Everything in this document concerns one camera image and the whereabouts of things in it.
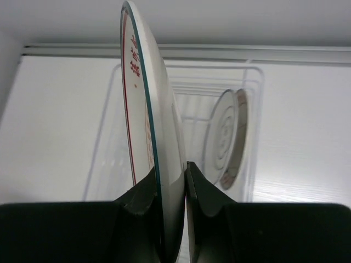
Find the grey clover pattern plate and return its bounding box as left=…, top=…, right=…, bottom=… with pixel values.
left=202, top=89, right=238, bottom=185

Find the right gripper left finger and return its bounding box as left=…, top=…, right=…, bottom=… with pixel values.
left=1, top=171, right=164, bottom=262

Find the dark blue rimmed plate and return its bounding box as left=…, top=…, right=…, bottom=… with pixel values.
left=220, top=89, right=248, bottom=190

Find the orange sunburst plate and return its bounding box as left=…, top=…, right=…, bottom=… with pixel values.
left=120, top=1, right=186, bottom=262

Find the white wire dish rack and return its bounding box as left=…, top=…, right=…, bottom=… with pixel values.
left=83, top=61, right=264, bottom=202

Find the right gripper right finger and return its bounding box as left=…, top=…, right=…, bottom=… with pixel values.
left=185, top=162, right=350, bottom=262

